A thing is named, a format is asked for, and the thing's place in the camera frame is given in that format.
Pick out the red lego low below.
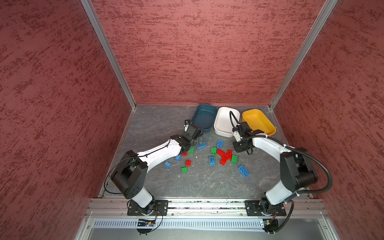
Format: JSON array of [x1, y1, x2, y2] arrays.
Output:
[[220, 157, 228, 166]]

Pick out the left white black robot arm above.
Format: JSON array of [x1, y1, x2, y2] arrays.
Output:
[[110, 124, 203, 215]]

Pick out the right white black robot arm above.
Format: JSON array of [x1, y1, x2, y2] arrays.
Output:
[[233, 132, 333, 216]]

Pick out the green lego left cluster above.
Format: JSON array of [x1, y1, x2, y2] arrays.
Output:
[[188, 147, 195, 155]]

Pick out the dark teal container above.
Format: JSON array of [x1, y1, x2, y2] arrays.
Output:
[[192, 104, 218, 133]]

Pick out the yellow container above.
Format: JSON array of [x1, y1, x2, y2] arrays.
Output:
[[242, 109, 276, 136]]

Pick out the white container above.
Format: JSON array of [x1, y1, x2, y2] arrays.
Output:
[[214, 107, 240, 138]]

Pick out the green lego bottom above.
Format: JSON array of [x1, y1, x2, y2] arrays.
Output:
[[181, 166, 188, 173]]

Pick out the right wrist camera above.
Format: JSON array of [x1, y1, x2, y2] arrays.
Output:
[[233, 125, 244, 142]]

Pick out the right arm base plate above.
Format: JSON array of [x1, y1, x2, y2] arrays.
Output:
[[244, 200, 287, 218]]

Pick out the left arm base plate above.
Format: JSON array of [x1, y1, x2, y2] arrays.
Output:
[[127, 200, 169, 217]]

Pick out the right aluminium corner post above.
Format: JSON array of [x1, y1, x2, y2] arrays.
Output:
[[269, 0, 338, 111]]

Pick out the aluminium corner post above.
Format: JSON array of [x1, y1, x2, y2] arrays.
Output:
[[269, 0, 338, 111], [81, 0, 137, 110]]

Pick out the aluminium front rail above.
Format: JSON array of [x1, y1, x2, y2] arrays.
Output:
[[86, 198, 329, 219]]

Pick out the left aluminium corner post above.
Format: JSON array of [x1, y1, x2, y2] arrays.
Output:
[[81, 0, 137, 110]]

